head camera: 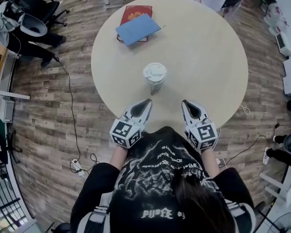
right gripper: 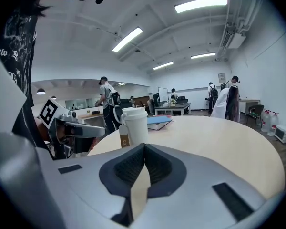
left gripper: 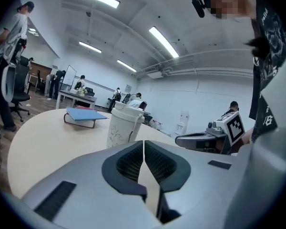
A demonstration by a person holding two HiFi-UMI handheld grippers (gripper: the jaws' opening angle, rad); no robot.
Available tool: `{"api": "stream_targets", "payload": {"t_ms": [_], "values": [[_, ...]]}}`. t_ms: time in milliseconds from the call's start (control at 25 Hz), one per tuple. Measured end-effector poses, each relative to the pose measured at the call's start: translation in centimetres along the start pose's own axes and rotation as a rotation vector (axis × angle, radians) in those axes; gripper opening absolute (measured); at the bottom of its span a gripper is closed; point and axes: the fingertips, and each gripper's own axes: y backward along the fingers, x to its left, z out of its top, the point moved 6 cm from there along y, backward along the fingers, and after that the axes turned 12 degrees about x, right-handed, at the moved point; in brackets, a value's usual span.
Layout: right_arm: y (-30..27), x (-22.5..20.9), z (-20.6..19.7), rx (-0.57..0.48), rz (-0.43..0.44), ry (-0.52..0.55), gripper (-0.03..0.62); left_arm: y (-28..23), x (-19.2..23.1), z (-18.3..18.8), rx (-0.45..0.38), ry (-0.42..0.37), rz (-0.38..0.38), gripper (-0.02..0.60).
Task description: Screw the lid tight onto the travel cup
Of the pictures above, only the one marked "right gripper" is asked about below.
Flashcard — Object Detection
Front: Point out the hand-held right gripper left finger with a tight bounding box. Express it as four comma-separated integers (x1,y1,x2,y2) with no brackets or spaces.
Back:
35,143,146,229

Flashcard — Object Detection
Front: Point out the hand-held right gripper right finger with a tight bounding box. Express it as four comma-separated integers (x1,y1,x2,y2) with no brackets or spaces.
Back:
133,143,285,229

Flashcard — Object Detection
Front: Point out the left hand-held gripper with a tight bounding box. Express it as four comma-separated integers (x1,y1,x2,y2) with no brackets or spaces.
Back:
37,96,106,161

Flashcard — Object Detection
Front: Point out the white travel cup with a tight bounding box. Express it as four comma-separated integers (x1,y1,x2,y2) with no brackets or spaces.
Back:
123,115,149,148

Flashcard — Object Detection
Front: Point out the white cup lid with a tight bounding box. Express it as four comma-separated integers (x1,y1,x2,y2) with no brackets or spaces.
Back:
121,107,149,121

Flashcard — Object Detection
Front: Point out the light wooden desk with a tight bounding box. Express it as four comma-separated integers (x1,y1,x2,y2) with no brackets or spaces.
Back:
77,113,106,129

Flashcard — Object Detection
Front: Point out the brown paper tag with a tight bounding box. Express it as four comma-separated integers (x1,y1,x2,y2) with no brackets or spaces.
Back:
119,125,131,149

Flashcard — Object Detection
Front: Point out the blue book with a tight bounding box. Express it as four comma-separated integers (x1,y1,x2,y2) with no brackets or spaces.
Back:
147,116,176,131

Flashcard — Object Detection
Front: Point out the dark rectangular table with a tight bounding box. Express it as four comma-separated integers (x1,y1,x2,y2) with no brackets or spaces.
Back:
154,102,192,116

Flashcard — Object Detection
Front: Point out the white cloth cape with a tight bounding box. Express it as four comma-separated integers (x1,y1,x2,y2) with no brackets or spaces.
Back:
210,87,230,118

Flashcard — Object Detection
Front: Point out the dark mesh chair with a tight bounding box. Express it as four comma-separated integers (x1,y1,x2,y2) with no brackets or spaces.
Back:
246,104,265,126

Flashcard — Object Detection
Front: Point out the whiteboard on stand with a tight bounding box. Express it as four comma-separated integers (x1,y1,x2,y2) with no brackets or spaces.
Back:
157,87,169,104

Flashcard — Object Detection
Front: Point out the white toaster oven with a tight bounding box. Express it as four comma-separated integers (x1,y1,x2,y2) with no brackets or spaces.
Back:
273,125,286,144

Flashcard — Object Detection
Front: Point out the person's black printed t-shirt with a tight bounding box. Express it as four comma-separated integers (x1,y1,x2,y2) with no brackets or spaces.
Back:
0,5,53,161

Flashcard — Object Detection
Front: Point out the long ceiling light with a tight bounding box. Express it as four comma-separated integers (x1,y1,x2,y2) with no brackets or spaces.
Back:
190,52,216,60
174,0,228,14
153,61,174,71
112,27,143,53

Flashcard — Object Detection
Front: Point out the white air conditioner unit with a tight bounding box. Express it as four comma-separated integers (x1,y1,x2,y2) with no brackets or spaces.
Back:
219,31,247,50

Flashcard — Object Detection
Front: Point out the white wall desk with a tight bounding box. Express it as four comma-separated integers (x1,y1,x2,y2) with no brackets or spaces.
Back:
239,98,261,116

